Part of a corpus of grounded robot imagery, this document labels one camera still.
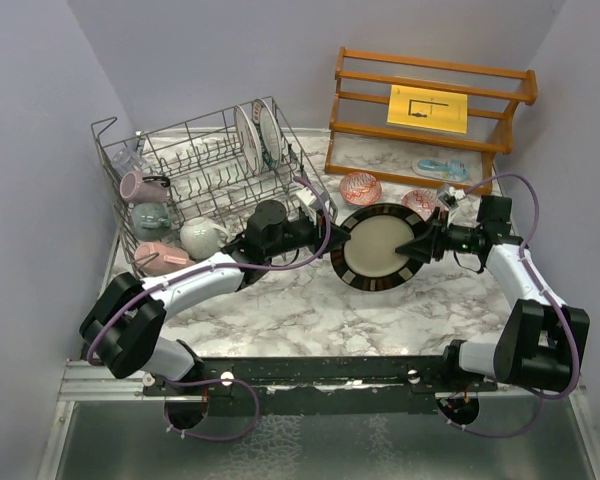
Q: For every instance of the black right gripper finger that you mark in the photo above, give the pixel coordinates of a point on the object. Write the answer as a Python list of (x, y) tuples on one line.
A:
[(436, 224), (421, 248)]

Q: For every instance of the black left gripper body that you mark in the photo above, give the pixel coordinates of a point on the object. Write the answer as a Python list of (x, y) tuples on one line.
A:
[(299, 233)]

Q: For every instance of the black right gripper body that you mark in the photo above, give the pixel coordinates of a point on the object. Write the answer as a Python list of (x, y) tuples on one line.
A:
[(460, 238)]

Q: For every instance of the dark rimmed beige plate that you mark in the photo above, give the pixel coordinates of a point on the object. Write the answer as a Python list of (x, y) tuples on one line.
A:
[(368, 261)]

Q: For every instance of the white speckled mug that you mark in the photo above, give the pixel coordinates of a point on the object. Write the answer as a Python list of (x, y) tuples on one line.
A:
[(201, 237)]

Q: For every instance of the white plate red characters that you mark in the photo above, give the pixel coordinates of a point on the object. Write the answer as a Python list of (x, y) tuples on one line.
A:
[(249, 140)]

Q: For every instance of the green rimmed white plate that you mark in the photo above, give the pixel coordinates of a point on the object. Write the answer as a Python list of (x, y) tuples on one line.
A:
[(269, 133)]

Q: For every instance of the pink mug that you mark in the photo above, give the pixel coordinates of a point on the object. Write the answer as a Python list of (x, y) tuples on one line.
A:
[(156, 258)]

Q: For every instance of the grey-green ceramic mug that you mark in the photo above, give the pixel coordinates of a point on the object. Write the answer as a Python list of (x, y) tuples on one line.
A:
[(151, 221)]

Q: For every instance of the purple glass mug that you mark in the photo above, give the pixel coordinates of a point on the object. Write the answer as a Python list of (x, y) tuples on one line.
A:
[(138, 187)]

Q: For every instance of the clear octagonal glass tumbler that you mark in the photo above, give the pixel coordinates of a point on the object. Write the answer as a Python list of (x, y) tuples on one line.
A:
[(127, 160)]

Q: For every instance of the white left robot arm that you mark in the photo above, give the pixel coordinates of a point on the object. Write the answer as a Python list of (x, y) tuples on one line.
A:
[(123, 329)]

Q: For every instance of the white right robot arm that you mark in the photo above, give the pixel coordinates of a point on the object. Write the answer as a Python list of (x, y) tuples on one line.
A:
[(543, 341)]

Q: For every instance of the wooden shelf rack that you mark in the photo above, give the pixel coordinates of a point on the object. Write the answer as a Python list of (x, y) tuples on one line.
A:
[(490, 110)]

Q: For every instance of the red patterned bowl far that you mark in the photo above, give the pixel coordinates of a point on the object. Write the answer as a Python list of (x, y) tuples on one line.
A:
[(421, 201)]

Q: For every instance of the red patterned bowl near mug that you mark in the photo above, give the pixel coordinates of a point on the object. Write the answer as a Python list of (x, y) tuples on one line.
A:
[(360, 189)]

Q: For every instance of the yellow book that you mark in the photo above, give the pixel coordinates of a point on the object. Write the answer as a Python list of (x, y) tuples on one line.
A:
[(428, 109)]

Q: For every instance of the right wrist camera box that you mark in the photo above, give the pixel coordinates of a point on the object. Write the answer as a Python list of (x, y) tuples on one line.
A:
[(450, 197)]

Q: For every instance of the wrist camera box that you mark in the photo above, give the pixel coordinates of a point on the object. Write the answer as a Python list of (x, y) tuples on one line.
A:
[(450, 197), (310, 202)]

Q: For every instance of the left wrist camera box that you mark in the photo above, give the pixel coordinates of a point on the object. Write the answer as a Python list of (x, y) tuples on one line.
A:
[(310, 202)]

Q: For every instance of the grey wire dish rack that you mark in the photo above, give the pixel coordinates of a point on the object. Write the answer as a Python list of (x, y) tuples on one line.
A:
[(208, 170)]

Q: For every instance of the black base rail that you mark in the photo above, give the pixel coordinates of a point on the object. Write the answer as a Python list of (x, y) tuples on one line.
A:
[(324, 385)]

